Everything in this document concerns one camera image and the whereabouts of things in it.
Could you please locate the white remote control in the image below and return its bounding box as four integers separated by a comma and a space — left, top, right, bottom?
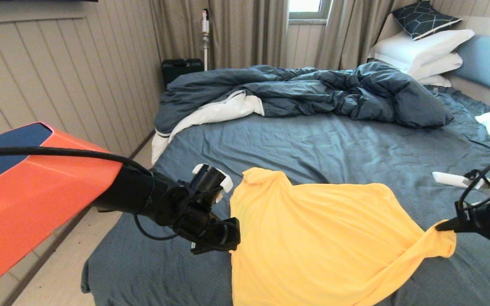
432, 171, 490, 190

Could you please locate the grey framed window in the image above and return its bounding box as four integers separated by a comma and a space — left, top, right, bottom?
288, 0, 333, 21

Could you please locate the dark patterned cushion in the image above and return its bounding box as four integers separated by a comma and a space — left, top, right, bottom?
391, 1, 462, 41

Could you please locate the beige window curtain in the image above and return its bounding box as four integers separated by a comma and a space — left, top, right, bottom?
314, 0, 420, 71
150, 0, 289, 71

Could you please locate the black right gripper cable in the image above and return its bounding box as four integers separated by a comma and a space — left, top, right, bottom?
458, 151, 490, 245

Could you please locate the dark blue duvet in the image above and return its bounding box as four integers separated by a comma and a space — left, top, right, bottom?
151, 61, 454, 165

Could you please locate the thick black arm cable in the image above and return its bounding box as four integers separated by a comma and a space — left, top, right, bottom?
0, 147, 152, 176

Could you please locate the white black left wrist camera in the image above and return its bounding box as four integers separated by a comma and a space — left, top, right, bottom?
192, 164, 234, 204

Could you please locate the dark green hard case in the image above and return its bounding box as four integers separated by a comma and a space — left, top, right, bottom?
162, 58, 204, 88

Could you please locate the bed with blue sheet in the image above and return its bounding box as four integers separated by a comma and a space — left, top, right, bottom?
81, 85, 490, 306

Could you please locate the yellow polo shirt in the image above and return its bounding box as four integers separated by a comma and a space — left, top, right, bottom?
229, 167, 457, 306

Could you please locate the white stick vacuum cleaner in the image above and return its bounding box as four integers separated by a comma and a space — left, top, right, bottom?
201, 8, 210, 71

